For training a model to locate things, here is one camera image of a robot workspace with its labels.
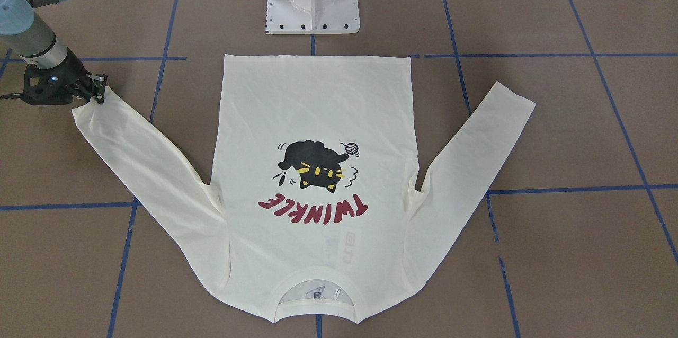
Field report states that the cream long-sleeve cat shirt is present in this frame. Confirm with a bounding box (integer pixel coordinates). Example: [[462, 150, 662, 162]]
[[72, 54, 535, 323]]

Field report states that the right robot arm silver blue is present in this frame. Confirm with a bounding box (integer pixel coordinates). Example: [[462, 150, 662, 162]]
[[1, 0, 108, 105]]

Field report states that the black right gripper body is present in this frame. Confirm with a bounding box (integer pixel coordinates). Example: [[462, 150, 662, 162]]
[[20, 57, 98, 105]]

